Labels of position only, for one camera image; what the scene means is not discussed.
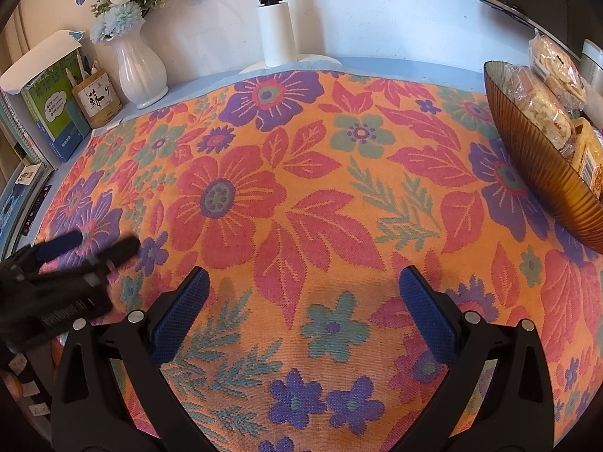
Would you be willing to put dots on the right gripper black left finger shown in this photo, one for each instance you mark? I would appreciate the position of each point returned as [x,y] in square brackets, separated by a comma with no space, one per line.
[110,394]

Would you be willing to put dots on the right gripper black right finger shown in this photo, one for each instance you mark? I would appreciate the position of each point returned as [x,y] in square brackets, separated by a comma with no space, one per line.
[517,413]

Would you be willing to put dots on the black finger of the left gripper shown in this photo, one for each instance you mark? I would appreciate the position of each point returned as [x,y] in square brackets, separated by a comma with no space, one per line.
[112,257]
[35,256]

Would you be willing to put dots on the clear bag of crackers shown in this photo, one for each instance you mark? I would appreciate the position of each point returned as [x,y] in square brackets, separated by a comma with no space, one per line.
[558,72]

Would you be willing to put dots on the stack of books at left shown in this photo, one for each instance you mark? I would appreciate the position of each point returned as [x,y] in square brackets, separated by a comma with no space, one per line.
[16,201]

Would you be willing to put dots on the spiral notebooks upright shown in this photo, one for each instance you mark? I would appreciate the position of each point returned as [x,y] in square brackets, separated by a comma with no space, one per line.
[32,132]

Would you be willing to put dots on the white ceramic vase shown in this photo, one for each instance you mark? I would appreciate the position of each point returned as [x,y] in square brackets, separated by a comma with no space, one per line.
[142,74]

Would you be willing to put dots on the white paper on books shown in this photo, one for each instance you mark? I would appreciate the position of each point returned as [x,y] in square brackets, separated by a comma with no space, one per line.
[39,58]

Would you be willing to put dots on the floral orange tablecloth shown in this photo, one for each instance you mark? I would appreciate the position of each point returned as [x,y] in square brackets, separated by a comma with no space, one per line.
[304,194]

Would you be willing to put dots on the amber ribbed glass bowl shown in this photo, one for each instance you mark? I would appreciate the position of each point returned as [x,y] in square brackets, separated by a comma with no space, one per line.
[559,188]

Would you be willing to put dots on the snack packet in bowl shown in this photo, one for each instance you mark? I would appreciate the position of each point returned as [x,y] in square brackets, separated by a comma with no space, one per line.
[540,106]

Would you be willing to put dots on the white cylinder container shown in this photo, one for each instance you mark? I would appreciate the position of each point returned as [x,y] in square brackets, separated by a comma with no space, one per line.
[591,65]

